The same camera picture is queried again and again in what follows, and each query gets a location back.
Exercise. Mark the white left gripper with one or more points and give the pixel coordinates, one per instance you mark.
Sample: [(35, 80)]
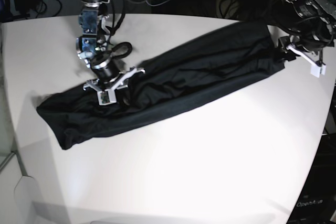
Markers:
[(289, 51)]

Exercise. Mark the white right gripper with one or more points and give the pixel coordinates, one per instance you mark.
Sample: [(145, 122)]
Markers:
[(106, 91)]

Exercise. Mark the dark long-sleeve shirt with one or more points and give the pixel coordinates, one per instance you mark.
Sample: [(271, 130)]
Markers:
[(184, 78)]

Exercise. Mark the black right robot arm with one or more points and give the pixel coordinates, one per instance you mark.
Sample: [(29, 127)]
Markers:
[(101, 56)]

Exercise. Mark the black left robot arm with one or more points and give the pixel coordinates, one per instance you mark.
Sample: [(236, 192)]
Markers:
[(310, 34)]

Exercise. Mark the black OpenArm base box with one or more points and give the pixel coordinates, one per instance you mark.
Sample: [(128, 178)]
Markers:
[(316, 203)]

